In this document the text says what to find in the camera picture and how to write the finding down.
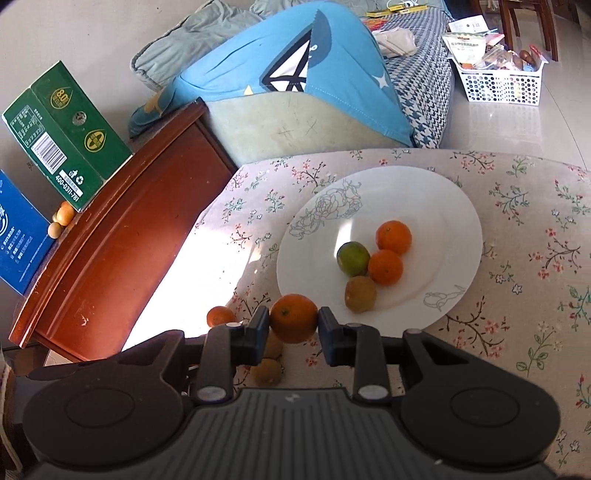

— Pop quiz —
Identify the grey-green pillow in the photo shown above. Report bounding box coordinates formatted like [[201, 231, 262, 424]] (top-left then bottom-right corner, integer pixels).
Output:
[[129, 0, 267, 93]]

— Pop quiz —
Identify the red-brown wooden headboard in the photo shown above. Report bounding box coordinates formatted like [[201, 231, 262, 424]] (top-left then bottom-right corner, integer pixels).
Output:
[[9, 97, 239, 363]]

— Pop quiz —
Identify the yellow power strip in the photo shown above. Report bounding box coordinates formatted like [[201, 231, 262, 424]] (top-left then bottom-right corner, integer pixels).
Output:
[[385, 0, 430, 13]]

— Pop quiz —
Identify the blue printed cushion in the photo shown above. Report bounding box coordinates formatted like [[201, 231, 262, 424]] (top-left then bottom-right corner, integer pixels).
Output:
[[127, 0, 414, 149]]

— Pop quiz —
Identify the white floral-line plate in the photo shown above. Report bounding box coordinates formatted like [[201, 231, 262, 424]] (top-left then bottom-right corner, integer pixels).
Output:
[[276, 166, 484, 340]]

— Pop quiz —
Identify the floral beige cloth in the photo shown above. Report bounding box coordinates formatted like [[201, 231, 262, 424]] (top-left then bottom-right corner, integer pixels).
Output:
[[120, 148, 591, 468]]

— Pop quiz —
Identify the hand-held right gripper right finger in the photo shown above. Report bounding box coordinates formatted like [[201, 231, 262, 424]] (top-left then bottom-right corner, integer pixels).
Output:
[[318, 306, 505, 408]]

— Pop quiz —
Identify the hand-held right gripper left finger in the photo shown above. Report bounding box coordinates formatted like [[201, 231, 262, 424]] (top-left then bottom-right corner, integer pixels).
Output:
[[115, 305, 271, 406]]

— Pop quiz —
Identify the green mandarin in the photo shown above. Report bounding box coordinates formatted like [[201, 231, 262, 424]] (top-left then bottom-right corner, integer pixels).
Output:
[[337, 242, 371, 277]]

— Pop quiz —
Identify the white perforated plastic basket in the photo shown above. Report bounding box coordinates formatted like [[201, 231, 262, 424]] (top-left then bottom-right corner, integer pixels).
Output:
[[442, 34, 550, 107]]

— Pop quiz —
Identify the houndstooth blanket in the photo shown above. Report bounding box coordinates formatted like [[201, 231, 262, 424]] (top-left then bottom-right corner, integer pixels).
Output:
[[365, 4, 456, 149]]

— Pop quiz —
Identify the green cardboard box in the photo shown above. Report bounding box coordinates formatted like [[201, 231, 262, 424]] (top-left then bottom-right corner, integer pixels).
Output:
[[2, 60, 134, 213]]

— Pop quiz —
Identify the pale teal pillow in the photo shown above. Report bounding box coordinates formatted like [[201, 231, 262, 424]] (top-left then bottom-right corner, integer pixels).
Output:
[[249, 0, 324, 16]]

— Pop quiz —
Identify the green white snack bag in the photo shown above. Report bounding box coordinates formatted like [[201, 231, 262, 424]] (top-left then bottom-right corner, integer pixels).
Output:
[[454, 34, 488, 71]]

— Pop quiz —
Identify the dark wooden chair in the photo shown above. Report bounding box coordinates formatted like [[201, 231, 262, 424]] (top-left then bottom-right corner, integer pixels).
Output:
[[496, 0, 560, 62]]

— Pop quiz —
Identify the beige crumpled cloth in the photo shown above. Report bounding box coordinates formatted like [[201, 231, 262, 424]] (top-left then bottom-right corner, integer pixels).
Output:
[[373, 27, 419, 59]]

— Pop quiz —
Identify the grey-green sofa cushion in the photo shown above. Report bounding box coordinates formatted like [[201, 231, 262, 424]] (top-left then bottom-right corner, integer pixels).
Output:
[[205, 90, 411, 165]]

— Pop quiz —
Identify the blue cardboard box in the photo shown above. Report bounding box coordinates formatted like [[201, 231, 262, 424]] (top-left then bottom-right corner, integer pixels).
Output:
[[0, 168, 57, 296]]

